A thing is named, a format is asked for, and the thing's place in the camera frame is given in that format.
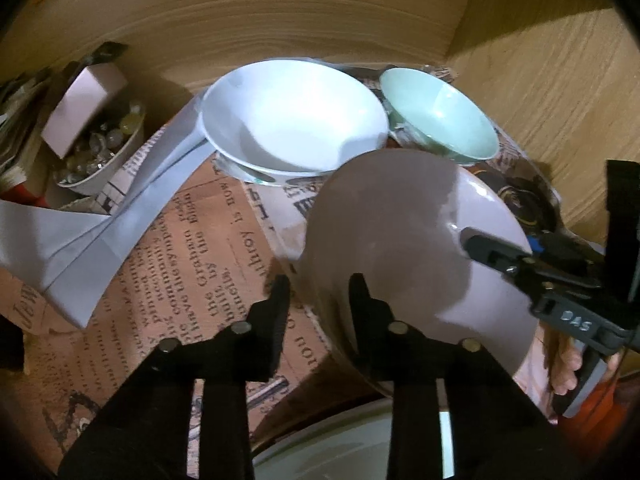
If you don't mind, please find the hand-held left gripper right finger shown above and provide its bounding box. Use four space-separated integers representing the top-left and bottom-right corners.
348 273 572 480

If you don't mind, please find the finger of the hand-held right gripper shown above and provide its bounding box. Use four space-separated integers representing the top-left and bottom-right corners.
527 230 607 281
461 226 556 292

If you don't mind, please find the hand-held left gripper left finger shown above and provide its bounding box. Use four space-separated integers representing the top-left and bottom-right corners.
56 274 292 480

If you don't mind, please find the pink bowl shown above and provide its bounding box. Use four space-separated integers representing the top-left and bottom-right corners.
287 149 538 398

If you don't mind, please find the large light-blue bowl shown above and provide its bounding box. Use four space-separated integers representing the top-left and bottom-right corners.
250 397 456 480

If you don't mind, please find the light green bowl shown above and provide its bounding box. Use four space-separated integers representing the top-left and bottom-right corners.
378 67 500 167

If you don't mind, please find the white bowl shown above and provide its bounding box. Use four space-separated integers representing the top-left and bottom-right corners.
200 58 390 176

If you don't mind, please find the person's right hand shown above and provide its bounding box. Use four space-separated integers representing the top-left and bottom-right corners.
547 332 586 396

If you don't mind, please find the person's orange garment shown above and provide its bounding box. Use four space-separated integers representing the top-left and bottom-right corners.
580 370 640 441

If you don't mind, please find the newspaper print table mat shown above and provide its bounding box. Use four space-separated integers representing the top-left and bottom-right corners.
0 62 568 480

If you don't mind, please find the white paper sheet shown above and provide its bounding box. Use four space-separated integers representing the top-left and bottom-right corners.
0 92 216 331

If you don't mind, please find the small bowl of beads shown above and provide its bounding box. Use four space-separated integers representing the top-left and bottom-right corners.
52 102 147 197

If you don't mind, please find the red small box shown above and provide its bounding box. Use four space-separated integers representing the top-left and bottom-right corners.
0 182 33 206

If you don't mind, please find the pale pink small box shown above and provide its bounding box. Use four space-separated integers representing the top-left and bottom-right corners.
40 62 130 161

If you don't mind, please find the wooden shelf unit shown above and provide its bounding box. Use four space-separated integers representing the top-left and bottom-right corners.
0 0 640 271

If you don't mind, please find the stack of newspapers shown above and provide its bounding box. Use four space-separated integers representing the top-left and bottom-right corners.
0 72 56 191

